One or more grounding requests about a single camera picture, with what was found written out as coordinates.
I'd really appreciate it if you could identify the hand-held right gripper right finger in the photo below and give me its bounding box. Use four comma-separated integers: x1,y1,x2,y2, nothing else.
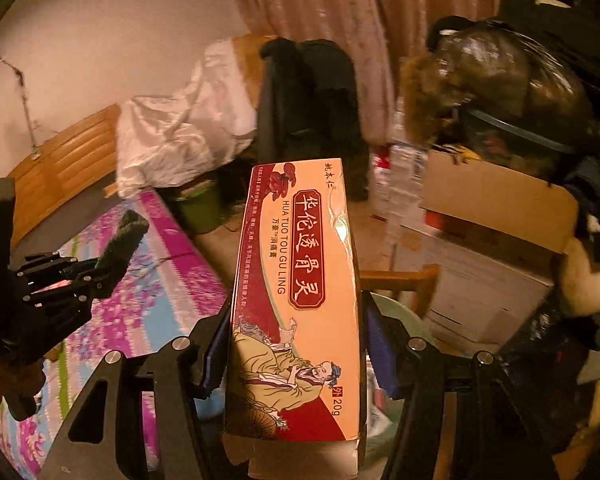
360,290,561,480

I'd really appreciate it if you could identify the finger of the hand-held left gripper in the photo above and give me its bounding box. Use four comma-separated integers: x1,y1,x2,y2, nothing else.
22,275,118,331
11,251,106,291

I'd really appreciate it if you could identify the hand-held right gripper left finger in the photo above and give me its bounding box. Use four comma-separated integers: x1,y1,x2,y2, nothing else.
40,290,231,480

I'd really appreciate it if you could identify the pale green translucent bin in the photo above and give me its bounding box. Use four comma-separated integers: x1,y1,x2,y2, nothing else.
362,294,446,461

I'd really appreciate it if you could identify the dark fuzzy roll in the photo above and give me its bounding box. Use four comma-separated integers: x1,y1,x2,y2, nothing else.
94,210,151,301

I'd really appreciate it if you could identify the orange medicine box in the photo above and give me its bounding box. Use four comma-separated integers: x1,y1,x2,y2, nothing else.
223,157,366,478

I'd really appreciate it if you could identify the wooden chair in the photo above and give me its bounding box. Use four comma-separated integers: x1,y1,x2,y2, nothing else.
357,265,441,321

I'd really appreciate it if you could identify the wooden headboard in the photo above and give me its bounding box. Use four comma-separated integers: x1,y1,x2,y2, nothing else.
5,102,123,246

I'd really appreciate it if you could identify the purple floral bed blanket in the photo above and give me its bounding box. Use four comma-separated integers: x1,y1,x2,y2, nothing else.
0,187,231,461

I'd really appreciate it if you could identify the white cardboard box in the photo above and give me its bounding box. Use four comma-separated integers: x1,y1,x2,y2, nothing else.
395,225,556,356

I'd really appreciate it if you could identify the green plastic bucket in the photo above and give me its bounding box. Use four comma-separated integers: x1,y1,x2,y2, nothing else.
172,182,223,233

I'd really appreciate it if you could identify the black plastic bag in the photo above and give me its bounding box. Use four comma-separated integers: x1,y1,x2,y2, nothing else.
500,305,600,456

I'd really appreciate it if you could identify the pack of water bottles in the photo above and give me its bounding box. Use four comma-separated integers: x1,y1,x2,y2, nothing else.
370,142,426,241

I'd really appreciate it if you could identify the white satin cloth cover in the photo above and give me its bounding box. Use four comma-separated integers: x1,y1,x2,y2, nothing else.
116,40,258,198

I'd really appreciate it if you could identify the brown cardboard box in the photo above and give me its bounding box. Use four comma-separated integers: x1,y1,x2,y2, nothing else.
420,147,581,256

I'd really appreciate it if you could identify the cream pillow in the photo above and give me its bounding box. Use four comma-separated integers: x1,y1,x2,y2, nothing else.
555,237,600,316

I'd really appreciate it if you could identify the dark blue hanging jacket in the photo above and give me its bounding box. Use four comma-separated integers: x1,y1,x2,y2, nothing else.
297,40,372,202

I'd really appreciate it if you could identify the blue rimmed clear tub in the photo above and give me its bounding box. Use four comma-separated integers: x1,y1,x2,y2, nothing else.
460,107,578,171

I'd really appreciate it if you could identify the tan upholstered furniture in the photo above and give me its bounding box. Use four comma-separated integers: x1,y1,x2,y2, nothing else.
230,34,278,111

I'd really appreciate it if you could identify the black hanging jacket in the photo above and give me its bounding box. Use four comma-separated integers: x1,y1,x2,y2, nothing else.
257,37,311,163

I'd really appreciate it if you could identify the black garbage bag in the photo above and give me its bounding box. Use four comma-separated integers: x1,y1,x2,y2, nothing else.
420,17,596,161

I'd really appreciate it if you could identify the pink patterned curtain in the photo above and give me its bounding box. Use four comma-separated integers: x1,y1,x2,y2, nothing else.
227,0,511,146

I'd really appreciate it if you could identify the black clothing pile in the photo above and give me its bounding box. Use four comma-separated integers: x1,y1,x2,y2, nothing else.
497,0,600,111

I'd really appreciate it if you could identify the wall cable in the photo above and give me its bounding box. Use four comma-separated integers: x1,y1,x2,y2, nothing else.
0,47,43,161

